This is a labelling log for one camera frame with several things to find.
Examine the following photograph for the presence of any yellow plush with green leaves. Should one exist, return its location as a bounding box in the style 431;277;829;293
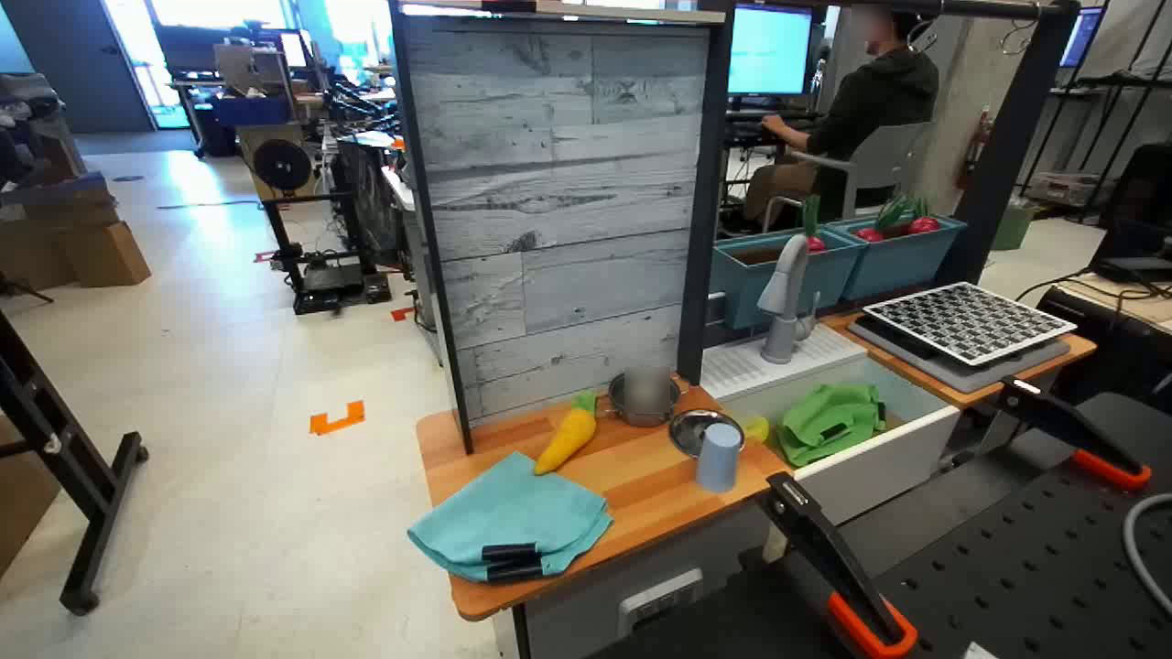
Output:
533;389;603;476

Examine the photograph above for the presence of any blue towel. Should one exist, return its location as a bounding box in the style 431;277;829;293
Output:
408;451;616;585

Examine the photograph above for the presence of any grey toy faucet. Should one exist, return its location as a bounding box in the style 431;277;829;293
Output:
754;231;824;368

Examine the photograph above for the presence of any steel bowl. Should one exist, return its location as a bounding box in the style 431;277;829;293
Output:
603;370;684;429

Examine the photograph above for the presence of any red plush radish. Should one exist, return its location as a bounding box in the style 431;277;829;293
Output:
796;191;834;259
857;193;945;247

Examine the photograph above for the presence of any green towel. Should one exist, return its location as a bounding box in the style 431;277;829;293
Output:
771;382;892;474

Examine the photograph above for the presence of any grey wood backsplash panel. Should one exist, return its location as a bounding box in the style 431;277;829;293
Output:
408;16;716;431

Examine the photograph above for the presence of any teal planter box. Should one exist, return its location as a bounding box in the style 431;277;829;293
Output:
838;215;971;308
706;229;865;337

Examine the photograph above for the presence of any grey-blue plastic cup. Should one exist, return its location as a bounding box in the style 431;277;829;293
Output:
694;419;749;493

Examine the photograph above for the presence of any white toy sink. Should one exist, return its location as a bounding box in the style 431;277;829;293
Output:
701;321;962;529

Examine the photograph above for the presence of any black clamp orange tip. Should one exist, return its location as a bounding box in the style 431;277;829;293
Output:
754;470;925;659
998;373;1158;497

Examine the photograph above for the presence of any computer monitor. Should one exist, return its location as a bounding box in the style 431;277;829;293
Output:
727;4;822;104

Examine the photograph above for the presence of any grey chair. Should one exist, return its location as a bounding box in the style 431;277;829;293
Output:
783;116;939;229

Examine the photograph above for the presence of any seated person dark hoodie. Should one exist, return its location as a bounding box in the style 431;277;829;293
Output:
743;8;945;235

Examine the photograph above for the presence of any checkerboard calibration board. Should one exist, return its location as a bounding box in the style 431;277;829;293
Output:
861;277;1080;373

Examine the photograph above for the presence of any red fire extinguisher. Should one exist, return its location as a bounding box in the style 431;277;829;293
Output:
955;105;998;191

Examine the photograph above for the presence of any black perforated breadboard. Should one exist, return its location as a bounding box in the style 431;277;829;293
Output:
853;392;1172;659

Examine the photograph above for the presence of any cardboard box stack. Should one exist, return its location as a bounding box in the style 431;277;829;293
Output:
0;170;155;293

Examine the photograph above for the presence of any black floor stand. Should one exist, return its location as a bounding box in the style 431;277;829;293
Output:
0;308;155;620

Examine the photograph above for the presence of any black office chair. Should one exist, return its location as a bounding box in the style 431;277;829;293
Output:
1089;140;1172;285

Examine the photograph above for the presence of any tall black frame post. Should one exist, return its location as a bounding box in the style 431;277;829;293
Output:
950;4;1086;285

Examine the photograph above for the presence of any grey cable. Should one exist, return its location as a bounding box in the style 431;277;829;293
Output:
1122;489;1172;585

